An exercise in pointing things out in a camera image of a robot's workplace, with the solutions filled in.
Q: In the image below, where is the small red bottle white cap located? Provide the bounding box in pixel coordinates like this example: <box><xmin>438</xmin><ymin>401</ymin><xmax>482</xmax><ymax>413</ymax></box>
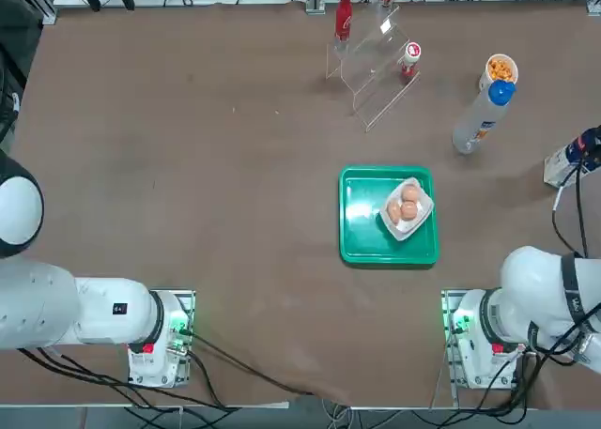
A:
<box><xmin>398</xmin><ymin>41</ymin><xmax>423</xmax><ymax>84</ymax></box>

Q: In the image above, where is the blue and white milk carton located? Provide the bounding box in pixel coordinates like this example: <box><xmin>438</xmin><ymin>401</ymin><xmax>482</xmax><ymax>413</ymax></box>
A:
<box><xmin>543</xmin><ymin>126</ymin><xmax>601</xmax><ymax>189</ymax></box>

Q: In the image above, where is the black cable with white tag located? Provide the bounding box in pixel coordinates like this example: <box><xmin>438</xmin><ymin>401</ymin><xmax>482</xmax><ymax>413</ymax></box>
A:
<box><xmin>551</xmin><ymin>165</ymin><xmax>588</xmax><ymax>259</ymax></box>

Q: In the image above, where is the tall red cola bottle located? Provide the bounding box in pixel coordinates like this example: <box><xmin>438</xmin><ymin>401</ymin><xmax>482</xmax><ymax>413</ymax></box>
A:
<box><xmin>333</xmin><ymin>0</ymin><xmax>354</xmax><ymax>43</ymax></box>

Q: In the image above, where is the black base cable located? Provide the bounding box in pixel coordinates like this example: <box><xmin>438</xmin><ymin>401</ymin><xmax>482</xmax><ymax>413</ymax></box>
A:
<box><xmin>185</xmin><ymin>329</ymin><xmax>316</xmax><ymax>397</ymax></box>

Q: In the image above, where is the white bottle with blue cap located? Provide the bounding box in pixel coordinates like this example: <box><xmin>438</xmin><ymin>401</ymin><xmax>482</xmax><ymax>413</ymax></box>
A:
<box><xmin>452</xmin><ymin>80</ymin><xmax>516</xmax><ymax>156</ymax></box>

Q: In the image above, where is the white egg container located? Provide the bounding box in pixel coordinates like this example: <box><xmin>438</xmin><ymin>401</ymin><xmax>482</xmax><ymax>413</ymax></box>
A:
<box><xmin>378</xmin><ymin>176</ymin><xmax>435</xmax><ymax>241</ymax></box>

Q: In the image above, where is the black cable strap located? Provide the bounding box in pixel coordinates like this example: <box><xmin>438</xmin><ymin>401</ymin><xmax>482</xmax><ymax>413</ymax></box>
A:
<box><xmin>558</xmin><ymin>253</ymin><xmax>588</xmax><ymax>327</ymax></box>

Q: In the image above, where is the white cup of orange snacks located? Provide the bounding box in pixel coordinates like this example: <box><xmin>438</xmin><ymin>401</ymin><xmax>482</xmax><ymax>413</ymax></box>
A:
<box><xmin>477</xmin><ymin>54</ymin><xmax>519</xmax><ymax>95</ymax></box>

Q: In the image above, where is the green plastic tray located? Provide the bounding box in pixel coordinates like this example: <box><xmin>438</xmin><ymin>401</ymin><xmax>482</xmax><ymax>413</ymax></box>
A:
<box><xmin>338</xmin><ymin>165</ymin><xmax>440</xmax><ymax>267</ymax></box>

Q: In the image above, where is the clear acrylic display stand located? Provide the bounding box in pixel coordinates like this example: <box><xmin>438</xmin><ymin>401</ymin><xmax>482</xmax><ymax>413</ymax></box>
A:
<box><xmin>325</xmin><ymin>4</ymin><xmax>422</xmax><ymax>132</ymax></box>

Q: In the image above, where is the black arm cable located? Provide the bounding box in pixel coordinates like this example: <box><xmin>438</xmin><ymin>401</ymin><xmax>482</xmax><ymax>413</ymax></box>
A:
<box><xmin>575</xmin><ymin>163</ymin><xmax>591</xmax><ymax>259</ymax></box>

